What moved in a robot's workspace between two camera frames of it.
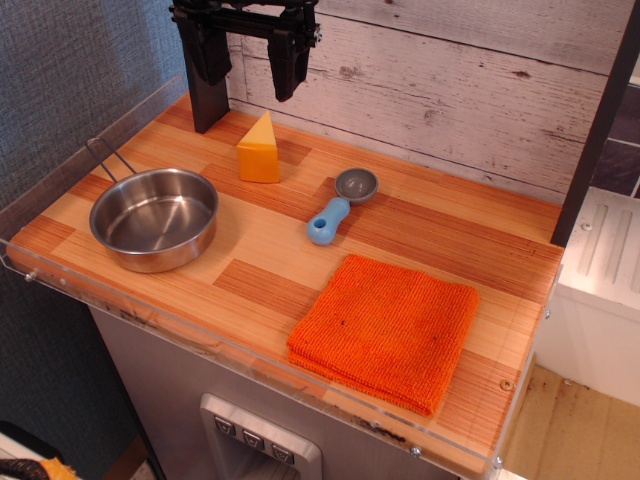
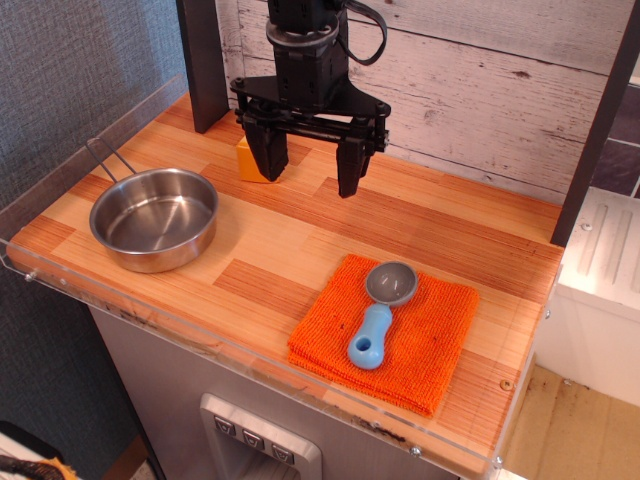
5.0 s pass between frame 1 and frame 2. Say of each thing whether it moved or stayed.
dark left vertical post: stayed
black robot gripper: moved
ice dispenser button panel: stayed
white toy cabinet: stayed
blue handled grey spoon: moved
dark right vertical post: stayed
